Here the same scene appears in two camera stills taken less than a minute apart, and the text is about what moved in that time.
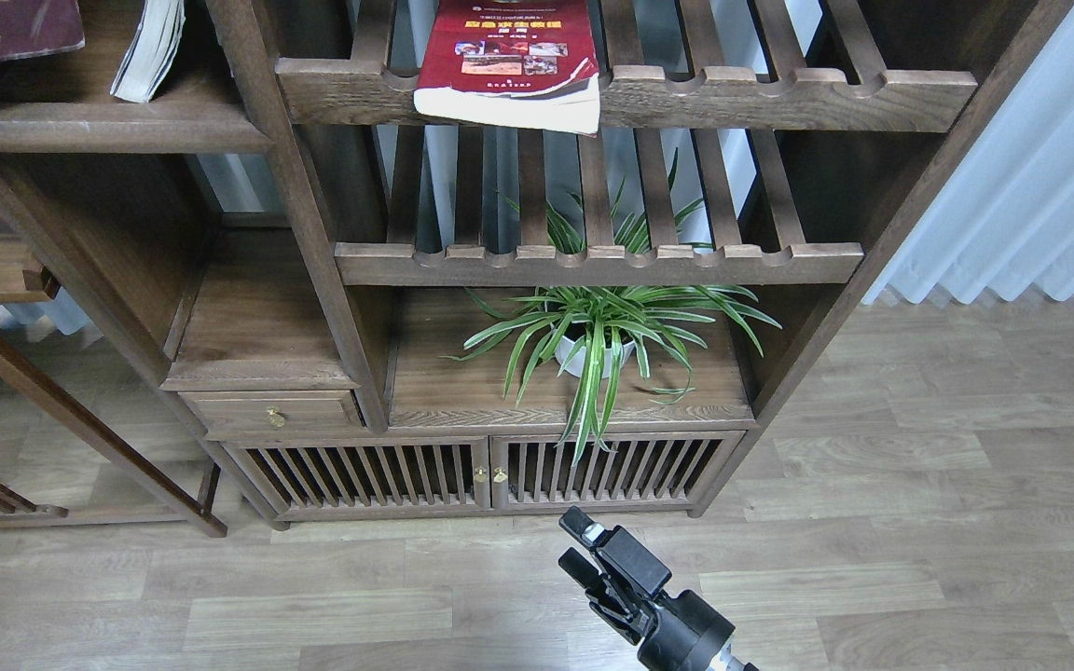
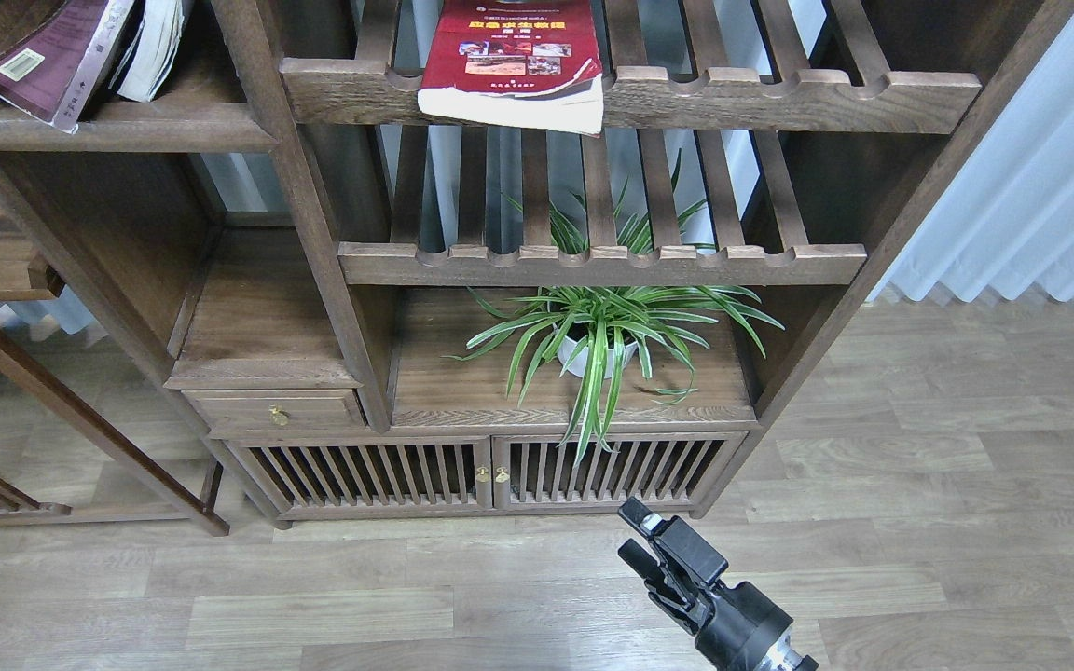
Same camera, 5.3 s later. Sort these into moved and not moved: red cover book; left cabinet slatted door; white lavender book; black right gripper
Moved: black right gripper
Not moved: red cover book; white lavender book; left cabinet slatted door
